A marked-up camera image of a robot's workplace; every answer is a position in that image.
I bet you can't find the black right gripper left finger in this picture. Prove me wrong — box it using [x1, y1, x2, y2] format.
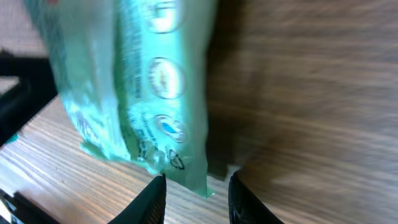
[109, 174, 167, 224]

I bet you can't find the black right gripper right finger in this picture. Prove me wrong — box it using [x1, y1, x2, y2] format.
[228, 171, 284, 224]

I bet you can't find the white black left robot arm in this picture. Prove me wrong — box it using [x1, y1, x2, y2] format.
[1, 50, 58, 145]

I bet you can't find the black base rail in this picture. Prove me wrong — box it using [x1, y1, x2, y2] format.
[1, 189, 59, 224]

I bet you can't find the light green wipes pack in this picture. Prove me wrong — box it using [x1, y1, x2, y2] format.
[24, 0, 217, 197]

